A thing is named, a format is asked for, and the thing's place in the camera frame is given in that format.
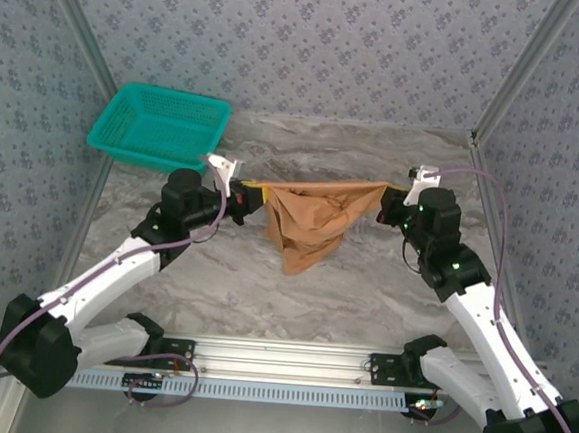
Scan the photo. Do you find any tan t-shirt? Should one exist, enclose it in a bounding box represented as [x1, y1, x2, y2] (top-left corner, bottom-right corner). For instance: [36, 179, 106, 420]
[237, 170, 399, 286]

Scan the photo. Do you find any teal plastic basket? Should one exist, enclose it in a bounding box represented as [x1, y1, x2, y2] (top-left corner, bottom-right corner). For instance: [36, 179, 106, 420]
[84, 79, 234, 181]

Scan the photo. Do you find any small circuit board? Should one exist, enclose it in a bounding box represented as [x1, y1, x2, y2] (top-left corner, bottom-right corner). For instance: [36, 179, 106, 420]
[406, 395, 450, 421]

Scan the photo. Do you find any grey metal lower panel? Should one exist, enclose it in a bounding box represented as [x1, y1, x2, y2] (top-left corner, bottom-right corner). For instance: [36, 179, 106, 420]
[0, 357, 577, 433]

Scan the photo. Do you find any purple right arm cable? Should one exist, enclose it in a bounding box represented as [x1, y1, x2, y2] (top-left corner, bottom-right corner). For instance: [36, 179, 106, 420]
[405, 164, 579, 433]

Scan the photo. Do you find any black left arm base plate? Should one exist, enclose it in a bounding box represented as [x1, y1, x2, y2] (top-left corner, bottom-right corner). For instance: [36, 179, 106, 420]
[106, 331, 197, 373]

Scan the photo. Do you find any aluminium mounting rail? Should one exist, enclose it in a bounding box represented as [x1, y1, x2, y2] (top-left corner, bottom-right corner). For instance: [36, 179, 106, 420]
[79, 324, 555, 403]

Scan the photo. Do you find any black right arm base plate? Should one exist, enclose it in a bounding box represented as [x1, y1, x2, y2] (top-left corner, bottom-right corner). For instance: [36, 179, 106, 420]
[366, 351, 440, 392]

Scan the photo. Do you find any aluminium frame post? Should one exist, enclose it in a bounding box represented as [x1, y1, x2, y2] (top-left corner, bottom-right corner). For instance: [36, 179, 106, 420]
[28, 0, 127, 99]
[469, 0, 579, 150]

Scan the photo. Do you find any light blue slotted cable duct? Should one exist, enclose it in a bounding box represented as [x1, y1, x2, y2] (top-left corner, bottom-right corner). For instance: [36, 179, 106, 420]
[64, 365, 450, 420]

